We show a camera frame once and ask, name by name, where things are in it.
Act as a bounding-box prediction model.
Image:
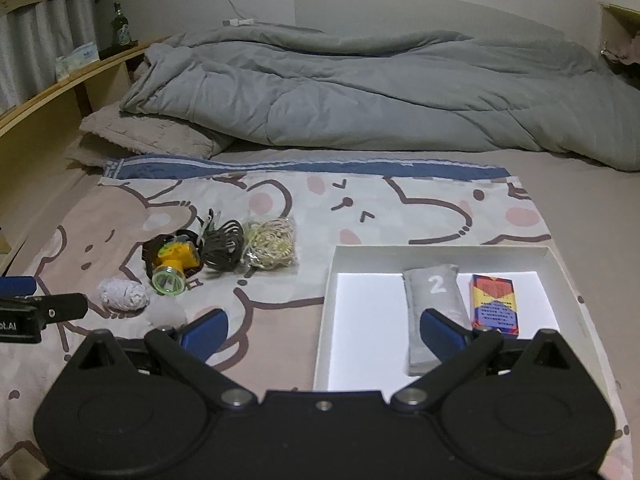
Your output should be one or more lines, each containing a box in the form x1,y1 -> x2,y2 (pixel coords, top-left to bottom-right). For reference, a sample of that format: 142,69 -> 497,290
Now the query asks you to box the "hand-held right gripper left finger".
67,309 -> 256,409

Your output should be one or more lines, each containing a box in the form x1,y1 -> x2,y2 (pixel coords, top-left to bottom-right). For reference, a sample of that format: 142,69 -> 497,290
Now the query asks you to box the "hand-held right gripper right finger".
392,309 -> 576,411

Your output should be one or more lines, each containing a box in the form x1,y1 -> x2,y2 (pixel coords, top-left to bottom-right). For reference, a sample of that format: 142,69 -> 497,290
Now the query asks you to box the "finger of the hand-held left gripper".
0,292 -> 90,331
0,275 -> 39,299

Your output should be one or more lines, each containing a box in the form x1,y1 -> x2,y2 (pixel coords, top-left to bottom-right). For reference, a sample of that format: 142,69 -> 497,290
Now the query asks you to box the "fluffy white pom-pom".
144,304 -> 188,330

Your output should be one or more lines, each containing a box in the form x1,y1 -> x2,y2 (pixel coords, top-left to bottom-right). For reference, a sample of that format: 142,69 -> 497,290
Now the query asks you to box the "white crochet scrunchie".
97,277 -> 151,313

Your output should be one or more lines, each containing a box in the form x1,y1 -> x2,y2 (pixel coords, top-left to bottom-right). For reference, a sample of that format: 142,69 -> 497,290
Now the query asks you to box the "white cardboard box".
312,244 -> 591,393

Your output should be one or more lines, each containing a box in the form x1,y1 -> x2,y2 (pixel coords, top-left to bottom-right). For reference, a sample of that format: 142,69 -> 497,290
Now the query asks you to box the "yellow headlamp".
142,229 -> 205,296

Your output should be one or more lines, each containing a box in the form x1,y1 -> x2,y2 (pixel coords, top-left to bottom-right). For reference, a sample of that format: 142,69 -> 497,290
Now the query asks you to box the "clear bag of cream cords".
239,216 -> 300,273

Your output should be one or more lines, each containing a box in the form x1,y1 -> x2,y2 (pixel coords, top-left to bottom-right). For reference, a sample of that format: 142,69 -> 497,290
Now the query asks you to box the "grey fabric pouch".
402,262 -> 473,377

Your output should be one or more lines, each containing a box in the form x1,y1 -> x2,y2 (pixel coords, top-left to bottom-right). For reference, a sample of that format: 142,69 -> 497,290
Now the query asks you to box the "colourful card box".
469,274 -> 521,336

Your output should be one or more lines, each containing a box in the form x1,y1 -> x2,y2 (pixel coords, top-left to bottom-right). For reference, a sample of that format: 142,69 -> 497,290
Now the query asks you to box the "black hair claw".
200,219 -> 246,273

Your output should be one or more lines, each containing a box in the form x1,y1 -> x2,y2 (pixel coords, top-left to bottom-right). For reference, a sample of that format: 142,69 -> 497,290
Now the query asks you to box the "cartoon printed blanket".
0,155 -> 633,480

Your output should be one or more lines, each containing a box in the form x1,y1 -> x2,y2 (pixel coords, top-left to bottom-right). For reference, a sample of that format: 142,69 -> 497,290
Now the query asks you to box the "wooden headboard shelf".
0,35 -> 173,261

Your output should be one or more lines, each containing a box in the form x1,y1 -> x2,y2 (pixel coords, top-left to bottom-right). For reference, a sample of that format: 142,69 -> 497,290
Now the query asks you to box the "grey-brown bed sheet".
0,145 -> 640,411

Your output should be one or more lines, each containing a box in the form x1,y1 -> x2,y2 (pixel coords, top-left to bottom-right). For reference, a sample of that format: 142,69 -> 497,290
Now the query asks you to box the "pinkish grey pillow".
80,102 -> 236,158

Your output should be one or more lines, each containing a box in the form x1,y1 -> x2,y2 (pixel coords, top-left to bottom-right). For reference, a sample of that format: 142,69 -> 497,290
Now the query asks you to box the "tissue pack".
55,40 -> 98,78

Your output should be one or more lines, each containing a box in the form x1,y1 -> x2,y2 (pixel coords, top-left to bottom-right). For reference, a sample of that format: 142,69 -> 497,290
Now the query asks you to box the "grey curtain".
0,0 -> 98,111

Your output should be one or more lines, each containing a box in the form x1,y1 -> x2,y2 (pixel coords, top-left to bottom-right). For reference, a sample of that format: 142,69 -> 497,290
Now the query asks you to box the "grey quilted duvet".
119,22 -> 640,173

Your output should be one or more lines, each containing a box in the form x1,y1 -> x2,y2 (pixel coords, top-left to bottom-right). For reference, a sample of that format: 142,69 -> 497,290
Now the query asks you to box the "green glass bottle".
110,1 -> 132,46

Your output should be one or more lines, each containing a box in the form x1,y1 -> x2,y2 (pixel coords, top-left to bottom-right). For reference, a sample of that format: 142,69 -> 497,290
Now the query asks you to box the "pink cloth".
604,35 -> 640,66

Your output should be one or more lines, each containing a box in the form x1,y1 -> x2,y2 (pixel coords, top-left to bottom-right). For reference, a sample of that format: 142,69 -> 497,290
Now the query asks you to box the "wooden cabinet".
600,2 -> 640,61

